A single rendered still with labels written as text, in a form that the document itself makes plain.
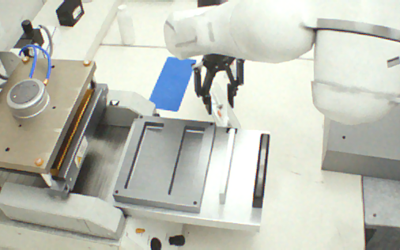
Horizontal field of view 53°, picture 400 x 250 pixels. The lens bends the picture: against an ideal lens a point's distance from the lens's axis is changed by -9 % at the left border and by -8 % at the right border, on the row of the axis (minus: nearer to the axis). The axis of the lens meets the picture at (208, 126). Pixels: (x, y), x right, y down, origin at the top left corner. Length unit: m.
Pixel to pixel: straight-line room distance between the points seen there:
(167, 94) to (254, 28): 0.79
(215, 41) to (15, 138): 0.40
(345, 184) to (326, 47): 0.66
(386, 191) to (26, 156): 0.85
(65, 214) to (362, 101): 0.56
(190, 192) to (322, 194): 0.41
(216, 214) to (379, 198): 0.49
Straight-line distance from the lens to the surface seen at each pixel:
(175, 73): 1.36
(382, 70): 0.51
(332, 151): 1.07
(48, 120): 0.81
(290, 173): 1.12
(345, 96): 0.50
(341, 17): 0.50
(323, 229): 1.05
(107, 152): 0.96
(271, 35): 0.53
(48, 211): 0.83
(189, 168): 0.84
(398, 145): 1.10
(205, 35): 0.66
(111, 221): 0.81
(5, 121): 0.85
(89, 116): 0.87
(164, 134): 0.88
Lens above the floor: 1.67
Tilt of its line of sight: 50 degrees down
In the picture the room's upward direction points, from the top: 3 degrees counter-clockwise
